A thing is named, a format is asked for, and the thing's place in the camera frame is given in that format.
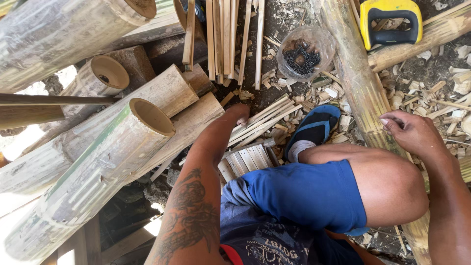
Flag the person's foot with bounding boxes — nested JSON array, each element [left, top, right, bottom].
[[287, 140, 317, 163]]

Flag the bamboo pole with closed node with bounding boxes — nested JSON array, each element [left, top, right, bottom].
[[18, 55, 130, 157]]

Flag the person's right hand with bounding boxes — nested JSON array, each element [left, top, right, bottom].
[[379, 110, 441, 159]]

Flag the blue black tool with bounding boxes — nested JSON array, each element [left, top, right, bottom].
[[191, 0, 207, 23]]

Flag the bundle of thin bamboo splints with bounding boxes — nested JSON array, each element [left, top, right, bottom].
[[227, 93, 303, 148]]

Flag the heap of bamboo chips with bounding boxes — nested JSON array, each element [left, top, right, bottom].
[[254, 40, 471, 168]]

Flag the thick grey bamboo pole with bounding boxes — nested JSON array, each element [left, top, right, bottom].
[[0, 0, 157, 93]]

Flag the tan bamboo pole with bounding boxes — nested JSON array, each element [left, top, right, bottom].
[[367, 3, 471, 73]]

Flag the blue shorts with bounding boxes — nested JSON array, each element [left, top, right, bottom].
[[220, 159, 370, 265]]

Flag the dark brown wood log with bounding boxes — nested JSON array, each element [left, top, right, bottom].
[[106, 45, 156, 91]]

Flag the green-edged hollow bamboo pole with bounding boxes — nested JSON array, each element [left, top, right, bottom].
[[4, 97, 176, 264]]

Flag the brown bamboo slab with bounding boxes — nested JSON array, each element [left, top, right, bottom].
[[0, 105, 65, 131]]

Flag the long yellowish bamboo pole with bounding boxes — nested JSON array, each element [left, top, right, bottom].
[[318, 0, 432, 265]]

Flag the person's left hand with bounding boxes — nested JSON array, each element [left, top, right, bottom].
[[224, 104, 251, 128]]

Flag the blue black flip-flop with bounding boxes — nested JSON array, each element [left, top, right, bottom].
[[283, 105, 341, 163]]

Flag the clear plastic container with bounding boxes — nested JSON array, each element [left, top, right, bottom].
[[276, 25, 336, 82]]

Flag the row of long bamboo strips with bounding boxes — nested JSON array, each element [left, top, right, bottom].
[[205, 0, 266, 91]]

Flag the bamboo slat panel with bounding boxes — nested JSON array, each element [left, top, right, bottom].
[[217, 143, 280, 183]]

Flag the yellow black handsaw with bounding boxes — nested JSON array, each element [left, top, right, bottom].
[[359, 0, 424, 52]]

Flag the thin dark bamboo stick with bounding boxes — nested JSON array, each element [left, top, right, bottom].
[[0, 93, 122, 106]]

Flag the pale split bamboo pole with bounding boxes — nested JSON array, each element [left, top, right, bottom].
[[123, 92, 225, 185]]

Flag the long pale bamboo pole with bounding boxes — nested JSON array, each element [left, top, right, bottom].
[[0, 64, 199, 196]]

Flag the wooden bench frame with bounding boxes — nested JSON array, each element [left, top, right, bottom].
[[39, 213, 163, 265]]

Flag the pile of black nails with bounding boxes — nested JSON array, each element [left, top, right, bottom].
[[283, 43, 322, 76]]

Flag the person's bare leg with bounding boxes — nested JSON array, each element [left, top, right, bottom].
[[297, 143, 430, 228]]

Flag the short bamboo stub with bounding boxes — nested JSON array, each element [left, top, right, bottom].
[[182, 63, 217, 97]]

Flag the single wide bamboo slat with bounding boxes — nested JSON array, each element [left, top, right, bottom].
[[182, 0, 196, 73]]

